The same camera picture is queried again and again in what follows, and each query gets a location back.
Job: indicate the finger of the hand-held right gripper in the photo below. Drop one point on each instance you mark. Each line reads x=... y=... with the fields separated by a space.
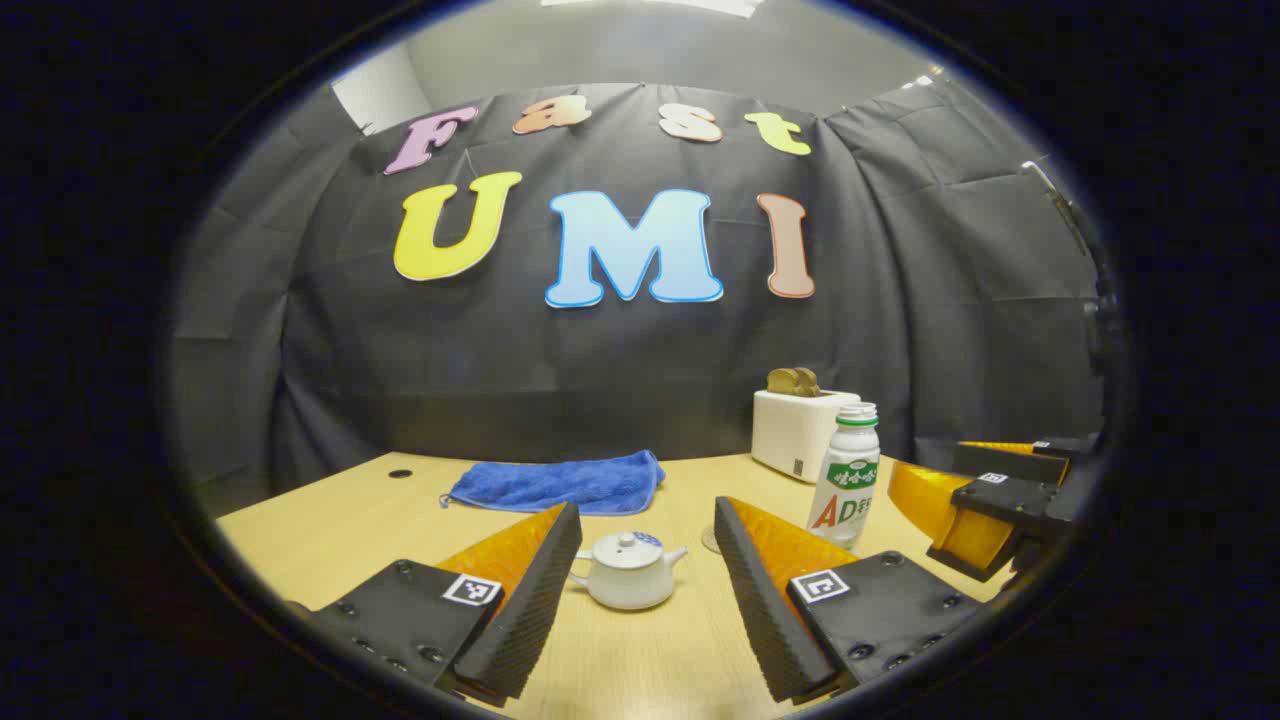
x=1000 y=500
x=1010 y=462

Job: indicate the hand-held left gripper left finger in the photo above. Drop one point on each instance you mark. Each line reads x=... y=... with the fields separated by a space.
x=530 y=600

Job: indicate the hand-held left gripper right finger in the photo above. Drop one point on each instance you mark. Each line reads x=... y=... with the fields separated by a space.
x=760 y=600

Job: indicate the round cork coaster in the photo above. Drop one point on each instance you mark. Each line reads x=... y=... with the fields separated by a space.
x=707 y=541

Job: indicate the white teacup with spout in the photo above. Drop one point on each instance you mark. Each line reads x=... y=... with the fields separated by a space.
x=630 y=592

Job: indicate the white blue-patterned teacup lid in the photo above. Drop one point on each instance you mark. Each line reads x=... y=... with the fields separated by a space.
x=625 y=550

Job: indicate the white green-label water bottle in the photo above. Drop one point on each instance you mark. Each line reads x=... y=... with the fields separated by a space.
x=845 y=470

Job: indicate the blue towel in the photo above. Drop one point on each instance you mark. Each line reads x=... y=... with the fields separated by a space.
x=560 y=485

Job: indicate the white toaster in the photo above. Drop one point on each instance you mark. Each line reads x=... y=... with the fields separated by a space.
x=795 y=435

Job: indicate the brown bread slice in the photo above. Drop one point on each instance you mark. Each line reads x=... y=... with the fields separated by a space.
x=782 y=381
x=809 y=383

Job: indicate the black backdrop cloth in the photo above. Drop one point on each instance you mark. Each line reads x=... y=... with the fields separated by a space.
x=600 y=350

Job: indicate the ceiling light panel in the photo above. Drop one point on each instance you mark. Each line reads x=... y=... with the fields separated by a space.
x=650 y=5

